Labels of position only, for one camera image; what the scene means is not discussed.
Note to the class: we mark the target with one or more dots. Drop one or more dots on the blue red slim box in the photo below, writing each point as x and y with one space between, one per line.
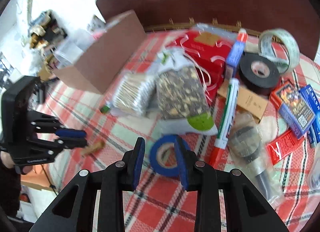
234 56

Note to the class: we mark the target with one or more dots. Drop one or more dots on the bag of cotton swabs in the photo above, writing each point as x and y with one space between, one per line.
133 94

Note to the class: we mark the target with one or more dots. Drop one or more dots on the black green tube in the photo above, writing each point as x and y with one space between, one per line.
105 109

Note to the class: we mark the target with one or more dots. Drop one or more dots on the brown cardboard storage box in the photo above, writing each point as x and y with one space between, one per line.
96 69

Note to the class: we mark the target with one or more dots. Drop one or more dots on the large red gift box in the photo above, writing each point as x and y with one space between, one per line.
209 47

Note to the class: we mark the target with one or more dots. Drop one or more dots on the red plaid tablecloth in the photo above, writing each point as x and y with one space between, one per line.
160 203

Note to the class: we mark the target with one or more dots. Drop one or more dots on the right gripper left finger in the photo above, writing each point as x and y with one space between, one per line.
73 208

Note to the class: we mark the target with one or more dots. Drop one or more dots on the operator hand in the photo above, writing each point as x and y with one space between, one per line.
9 163

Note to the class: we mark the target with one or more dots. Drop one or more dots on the blue medicine box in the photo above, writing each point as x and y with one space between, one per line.
310 97

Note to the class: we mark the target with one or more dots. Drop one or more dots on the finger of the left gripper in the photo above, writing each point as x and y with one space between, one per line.
70 143
58 129

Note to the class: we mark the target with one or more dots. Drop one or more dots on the bagged black microphone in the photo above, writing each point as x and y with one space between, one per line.
251 157

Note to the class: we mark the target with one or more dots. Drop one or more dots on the gold cardboard box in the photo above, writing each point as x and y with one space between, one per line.
245 99

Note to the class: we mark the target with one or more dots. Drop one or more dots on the herb sachet bag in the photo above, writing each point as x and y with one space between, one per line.
182 94

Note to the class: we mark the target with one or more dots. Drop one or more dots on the white green marker pen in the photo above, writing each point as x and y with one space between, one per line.
226 123

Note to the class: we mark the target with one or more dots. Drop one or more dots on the red card box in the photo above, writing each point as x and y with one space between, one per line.
283 145

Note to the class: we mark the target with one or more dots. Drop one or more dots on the colourful card box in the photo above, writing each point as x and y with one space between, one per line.
293 108

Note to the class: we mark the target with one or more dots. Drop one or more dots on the black tape roll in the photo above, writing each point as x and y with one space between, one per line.
258 73

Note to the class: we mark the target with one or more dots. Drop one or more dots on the clear patterned tape roll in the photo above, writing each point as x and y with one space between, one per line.
281 48

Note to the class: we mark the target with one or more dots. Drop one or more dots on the blue tape roll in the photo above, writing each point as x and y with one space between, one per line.
162 157

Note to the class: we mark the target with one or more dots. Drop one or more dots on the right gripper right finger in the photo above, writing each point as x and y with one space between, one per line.
246 209

